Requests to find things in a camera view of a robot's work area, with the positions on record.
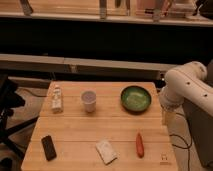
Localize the white ceramic cup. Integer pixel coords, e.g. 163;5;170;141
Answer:
81;91;96;113

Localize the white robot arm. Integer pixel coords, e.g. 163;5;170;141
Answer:
159;61;213;125

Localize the green bowl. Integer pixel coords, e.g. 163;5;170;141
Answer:
120;85;152;112

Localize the small white bottle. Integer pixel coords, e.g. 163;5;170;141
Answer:
51;85;63;113

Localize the white sponge block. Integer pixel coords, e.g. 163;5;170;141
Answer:
96;140;117;165

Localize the orange carrot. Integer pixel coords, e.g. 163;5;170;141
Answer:
136;133;144;158

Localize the black phone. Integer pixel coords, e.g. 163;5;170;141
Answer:
41;135;57;161

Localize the black office chair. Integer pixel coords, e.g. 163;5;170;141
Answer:
0;73;39;171

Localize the wooden shelf with legs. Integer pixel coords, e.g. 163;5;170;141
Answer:
0;0;213;28

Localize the black cable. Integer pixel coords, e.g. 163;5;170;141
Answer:
168;112;193;171

